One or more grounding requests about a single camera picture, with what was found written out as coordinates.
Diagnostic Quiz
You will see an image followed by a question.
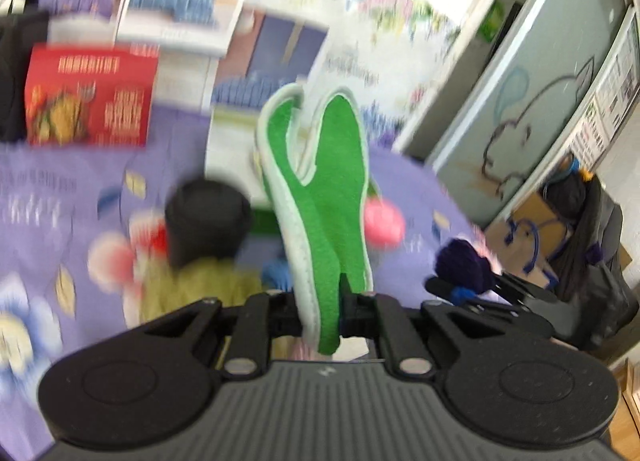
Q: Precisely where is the clear bottle with pink lid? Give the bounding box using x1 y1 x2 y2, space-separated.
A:
364 197 407 249

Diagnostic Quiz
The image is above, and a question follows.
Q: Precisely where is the dark blue yarn ball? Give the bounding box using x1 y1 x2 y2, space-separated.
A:
434 238 497 295

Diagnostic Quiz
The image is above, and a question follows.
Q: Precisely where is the red cracker box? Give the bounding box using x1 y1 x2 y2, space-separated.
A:
25 44 160 148

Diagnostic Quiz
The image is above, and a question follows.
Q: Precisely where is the black lidded cup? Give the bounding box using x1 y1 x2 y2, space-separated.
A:
164 178 254 268

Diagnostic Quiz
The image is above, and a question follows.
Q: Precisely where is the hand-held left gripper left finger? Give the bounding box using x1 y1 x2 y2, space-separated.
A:
142 290 303 378

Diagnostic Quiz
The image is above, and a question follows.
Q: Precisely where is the bedroom poster with blue bed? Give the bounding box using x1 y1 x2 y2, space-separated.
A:
210 11 332 118

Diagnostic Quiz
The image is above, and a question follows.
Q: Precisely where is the green sticker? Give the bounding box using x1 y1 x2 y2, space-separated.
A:
477 0 507 43

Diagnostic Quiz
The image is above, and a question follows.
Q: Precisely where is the black speaker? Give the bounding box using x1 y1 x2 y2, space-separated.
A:
0 10 51 143

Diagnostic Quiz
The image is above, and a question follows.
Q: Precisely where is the white paper notice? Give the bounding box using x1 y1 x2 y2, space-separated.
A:
569 5 640 168

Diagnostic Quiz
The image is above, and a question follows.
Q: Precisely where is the floral wall cloth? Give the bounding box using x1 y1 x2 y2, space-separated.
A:
250 0 467 154

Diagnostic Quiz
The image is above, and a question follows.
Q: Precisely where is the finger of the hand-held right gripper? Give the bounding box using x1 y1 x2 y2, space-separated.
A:
424 276 473 303
492 272 559 306

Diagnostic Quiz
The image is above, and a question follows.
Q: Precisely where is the brown cardboard box blue print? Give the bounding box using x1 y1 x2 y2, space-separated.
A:
486 190 572 288

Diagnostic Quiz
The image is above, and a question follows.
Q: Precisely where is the glass door with drawing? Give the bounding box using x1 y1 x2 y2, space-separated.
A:
425 0 632 228

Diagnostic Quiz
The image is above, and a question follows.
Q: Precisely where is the yellow-green bath pouf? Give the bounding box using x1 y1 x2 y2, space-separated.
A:
137 256 266 326

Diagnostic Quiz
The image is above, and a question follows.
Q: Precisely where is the purple floral tablecloth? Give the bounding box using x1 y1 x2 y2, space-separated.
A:
0 104 503 444

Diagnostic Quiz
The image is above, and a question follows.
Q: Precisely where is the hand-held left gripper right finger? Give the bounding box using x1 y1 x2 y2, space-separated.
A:
339 272 553 378

